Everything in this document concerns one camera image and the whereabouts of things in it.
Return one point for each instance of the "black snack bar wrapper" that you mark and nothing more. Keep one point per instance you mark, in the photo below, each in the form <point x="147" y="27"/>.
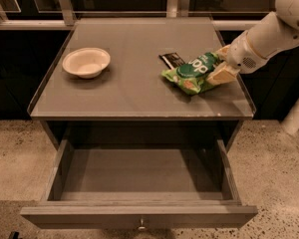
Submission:
<point x="172" y="60"/>

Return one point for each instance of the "open grey top drawer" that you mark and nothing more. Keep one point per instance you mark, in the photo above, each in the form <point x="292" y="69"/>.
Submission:
<point x="113" y="187"/>

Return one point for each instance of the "white paper bowl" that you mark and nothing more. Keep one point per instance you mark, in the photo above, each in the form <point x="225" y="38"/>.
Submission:
<point x="86" y="63"/>

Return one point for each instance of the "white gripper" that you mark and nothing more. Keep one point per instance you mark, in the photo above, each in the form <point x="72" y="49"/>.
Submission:
<point x="243" y="54"/>

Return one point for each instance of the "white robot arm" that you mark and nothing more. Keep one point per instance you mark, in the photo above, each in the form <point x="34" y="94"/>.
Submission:
<point x="276" y="32"/>

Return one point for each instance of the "metal drawer knob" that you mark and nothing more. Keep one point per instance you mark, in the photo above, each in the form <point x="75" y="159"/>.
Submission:
<point x="142" y="225"/>

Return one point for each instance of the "metal window frame rail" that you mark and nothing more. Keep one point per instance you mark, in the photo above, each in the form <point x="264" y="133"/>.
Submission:
<point x="64" y="14"/>

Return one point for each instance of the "grey cabinet with counter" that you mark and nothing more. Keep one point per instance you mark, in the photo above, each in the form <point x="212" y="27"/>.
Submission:
<point x="131" y="87"/>

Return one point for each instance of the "green rice chip bag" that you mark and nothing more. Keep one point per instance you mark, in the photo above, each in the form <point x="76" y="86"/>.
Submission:
<point x="192" y="76"/>

